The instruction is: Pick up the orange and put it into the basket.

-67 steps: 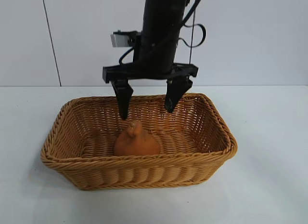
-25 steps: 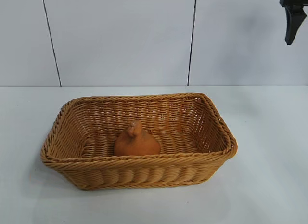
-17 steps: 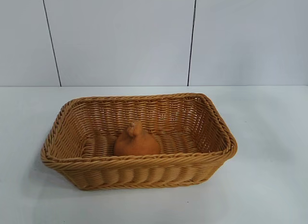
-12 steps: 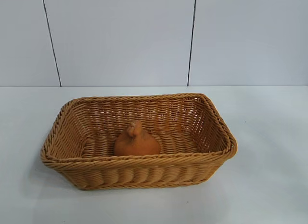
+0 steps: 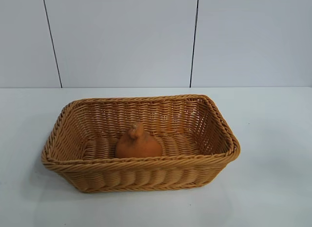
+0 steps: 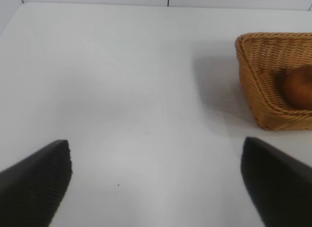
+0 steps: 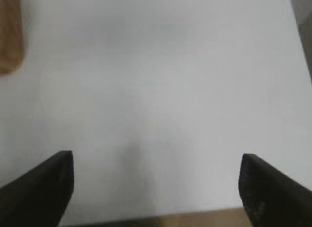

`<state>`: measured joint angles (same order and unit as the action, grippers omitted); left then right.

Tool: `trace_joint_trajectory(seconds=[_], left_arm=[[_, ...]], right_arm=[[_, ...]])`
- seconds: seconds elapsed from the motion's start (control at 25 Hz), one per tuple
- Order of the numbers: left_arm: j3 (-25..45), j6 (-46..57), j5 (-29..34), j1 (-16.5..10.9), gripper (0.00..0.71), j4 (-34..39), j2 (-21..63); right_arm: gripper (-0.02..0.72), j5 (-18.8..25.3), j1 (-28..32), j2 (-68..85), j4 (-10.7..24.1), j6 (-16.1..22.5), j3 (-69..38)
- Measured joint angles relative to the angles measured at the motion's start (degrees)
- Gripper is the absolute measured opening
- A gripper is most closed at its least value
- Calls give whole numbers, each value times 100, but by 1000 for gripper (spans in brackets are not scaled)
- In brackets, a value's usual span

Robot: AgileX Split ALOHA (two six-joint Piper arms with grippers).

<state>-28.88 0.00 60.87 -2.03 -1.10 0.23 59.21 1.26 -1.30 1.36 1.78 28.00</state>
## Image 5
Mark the woven wicker basket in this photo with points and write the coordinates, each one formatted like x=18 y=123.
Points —
x=146 y=173

